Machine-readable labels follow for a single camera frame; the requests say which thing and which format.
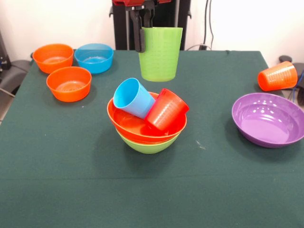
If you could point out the grey chair base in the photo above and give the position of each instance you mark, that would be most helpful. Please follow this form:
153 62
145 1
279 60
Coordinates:
14 73

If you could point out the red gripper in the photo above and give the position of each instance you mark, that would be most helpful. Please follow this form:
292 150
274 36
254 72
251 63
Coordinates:
133 2

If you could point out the red cup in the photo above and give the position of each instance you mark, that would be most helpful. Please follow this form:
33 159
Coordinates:
166 111

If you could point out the blue bowl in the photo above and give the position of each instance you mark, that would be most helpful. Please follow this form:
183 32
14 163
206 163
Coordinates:
93 64

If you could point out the dark equipment rack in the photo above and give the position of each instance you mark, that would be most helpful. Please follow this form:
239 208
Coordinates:
2 54

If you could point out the green bowl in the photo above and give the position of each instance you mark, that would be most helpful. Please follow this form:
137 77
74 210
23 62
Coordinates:
147 148

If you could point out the small orange bowl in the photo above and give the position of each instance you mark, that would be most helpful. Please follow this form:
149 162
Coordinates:
53 57
69 92

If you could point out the orange cup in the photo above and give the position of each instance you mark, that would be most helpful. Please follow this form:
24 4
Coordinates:
278 77

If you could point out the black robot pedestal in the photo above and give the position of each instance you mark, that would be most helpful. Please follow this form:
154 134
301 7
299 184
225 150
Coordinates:
121 28

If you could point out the dark green tablecloth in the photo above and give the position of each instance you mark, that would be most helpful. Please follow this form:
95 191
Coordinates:
142 185

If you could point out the wide orange bowl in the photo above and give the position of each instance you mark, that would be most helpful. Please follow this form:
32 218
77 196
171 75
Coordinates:
128 126

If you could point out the green cup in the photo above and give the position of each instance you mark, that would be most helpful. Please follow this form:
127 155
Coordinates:
161 54

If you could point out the purple bowl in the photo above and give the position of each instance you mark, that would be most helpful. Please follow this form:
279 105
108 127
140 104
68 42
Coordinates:
266 123

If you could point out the blue cup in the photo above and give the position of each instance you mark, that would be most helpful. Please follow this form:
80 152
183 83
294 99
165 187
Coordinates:
137 102

